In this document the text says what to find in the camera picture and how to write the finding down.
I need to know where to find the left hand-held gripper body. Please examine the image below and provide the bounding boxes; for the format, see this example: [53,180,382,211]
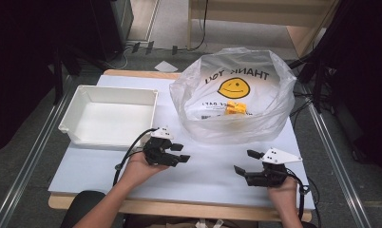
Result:
[143,125,181,168]

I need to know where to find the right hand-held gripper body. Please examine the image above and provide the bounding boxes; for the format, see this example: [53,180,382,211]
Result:
[242,147,303,188]

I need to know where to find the yellow drink carton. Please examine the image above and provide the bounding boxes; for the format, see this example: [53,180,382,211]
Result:
[224,100,248,116]

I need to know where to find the white plastic bin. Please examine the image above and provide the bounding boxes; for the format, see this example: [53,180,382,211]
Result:
[58,85,160,150]

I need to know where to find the translucent plastic bag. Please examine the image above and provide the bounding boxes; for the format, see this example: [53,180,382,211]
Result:
[168,47,297,145]

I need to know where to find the person's right hand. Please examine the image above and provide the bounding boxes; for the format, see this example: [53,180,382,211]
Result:
[267,176,299,210]

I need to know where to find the person's left hand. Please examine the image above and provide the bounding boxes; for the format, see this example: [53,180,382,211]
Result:
[121,151,170,192]

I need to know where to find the wooden table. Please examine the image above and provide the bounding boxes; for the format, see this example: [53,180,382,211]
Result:
[48,68,314,222]

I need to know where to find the white paper sheet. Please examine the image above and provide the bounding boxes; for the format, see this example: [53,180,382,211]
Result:
[154,60,179,73]

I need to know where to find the person's leg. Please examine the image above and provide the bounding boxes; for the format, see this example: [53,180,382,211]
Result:
[59,190,106,228]

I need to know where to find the black tripod stand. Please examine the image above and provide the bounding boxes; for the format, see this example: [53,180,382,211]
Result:
[288,53,334,114]

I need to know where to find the black curtain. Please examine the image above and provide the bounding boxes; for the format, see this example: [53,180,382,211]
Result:
[0,0,135,157]
[306,0,382,175]

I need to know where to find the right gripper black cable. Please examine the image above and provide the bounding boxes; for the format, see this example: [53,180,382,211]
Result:
[285,169,322,228]

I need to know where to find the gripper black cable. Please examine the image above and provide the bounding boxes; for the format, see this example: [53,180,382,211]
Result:
[112,127,159,188]
[285,169,322,228]

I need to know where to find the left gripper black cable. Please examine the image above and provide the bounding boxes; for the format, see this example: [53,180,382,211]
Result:
[112,127,159,188]

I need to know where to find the black floor cables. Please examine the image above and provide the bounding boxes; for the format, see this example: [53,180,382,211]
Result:
[289,90,317,119]

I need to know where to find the metal floor rail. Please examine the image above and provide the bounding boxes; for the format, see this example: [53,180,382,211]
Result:
[0,75,83,228]
[306,101,372,228]

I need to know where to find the white floor cable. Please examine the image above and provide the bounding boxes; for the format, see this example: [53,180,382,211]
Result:
[111,47,134,69]

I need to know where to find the black hanging cable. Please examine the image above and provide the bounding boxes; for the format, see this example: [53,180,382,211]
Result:
[176,0,210,51]

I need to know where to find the wooden furniture frame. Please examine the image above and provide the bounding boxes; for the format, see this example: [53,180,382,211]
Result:
[187,0,339,59]

